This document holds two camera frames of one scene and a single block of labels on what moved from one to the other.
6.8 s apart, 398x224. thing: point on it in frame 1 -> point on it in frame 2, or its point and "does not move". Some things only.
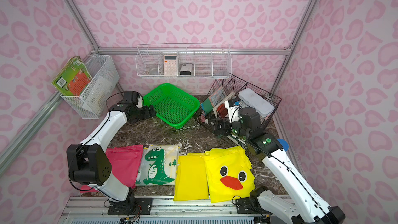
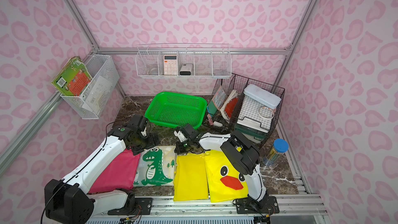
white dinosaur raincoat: x=158 y=166 does not move
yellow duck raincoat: x=230 y=174 does not move
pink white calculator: x=170 y=65 does not move
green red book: x=73 y=79 does not move
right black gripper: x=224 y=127 -> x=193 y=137
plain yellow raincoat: x=190 y=181 does not move
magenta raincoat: x=125 y=162 does not move
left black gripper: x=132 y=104 -> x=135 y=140
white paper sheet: x=98 y=95 does not move
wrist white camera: x=233 y=106 -> x=180 y=135
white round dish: x=154 y=71 does not move
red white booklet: x=221 y=110 -> x=229 y=106
